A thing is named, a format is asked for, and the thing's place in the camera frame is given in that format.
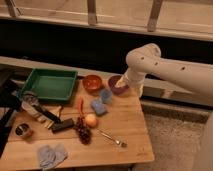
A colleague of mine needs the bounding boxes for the blue cup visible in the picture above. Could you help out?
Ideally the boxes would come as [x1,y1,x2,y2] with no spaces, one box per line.
[100,89,112,104]

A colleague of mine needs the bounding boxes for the wooden spatula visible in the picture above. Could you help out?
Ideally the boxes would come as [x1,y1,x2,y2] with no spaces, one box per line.
[43,105,64,130]

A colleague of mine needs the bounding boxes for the dark purple grapes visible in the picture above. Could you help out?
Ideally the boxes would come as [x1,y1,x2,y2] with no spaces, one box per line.
[75,117,91,145]

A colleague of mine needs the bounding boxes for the red orange pepper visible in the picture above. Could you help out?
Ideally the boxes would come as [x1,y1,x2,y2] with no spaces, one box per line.
[77,98,83,117]

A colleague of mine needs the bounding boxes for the black rectangular block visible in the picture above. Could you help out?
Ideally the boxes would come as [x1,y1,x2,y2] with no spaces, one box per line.
[51,118,74,133]

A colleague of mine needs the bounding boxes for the orange bowl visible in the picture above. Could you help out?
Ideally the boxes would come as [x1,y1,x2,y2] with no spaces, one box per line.
[82,75,102,92]

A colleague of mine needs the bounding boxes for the metal fork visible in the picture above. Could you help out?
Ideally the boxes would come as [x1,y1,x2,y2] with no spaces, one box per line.
[98,129,127,148]

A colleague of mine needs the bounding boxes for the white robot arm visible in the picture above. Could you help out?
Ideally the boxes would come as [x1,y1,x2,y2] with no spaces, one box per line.
[116,43,213,171]

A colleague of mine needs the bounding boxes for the purple bowl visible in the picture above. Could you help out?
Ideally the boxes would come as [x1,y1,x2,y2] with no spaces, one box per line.
[108,75,129,95]

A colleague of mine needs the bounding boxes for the green plastic tray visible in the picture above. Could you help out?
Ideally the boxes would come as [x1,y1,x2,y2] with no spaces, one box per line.
[20,68,78,103]

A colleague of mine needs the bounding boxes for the small metal cup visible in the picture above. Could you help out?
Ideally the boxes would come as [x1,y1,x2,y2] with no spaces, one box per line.
[15,123,33,139]

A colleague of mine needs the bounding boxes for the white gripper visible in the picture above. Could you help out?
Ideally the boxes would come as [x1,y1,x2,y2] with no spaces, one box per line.
[115,68,146,97]

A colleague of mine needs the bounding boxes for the blue sponge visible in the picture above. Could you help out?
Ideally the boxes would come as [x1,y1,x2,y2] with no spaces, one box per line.
[91,99,107,116]

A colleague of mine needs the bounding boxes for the black handled kitchen tool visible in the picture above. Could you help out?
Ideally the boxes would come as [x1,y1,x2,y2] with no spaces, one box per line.
[23,92,62,124]

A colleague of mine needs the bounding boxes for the yellow red apple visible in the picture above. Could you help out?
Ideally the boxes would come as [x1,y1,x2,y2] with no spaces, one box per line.
[85,114,98,128]

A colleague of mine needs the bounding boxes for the blue grey cloth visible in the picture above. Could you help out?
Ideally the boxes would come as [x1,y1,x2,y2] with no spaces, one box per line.
[37,144,68,171]

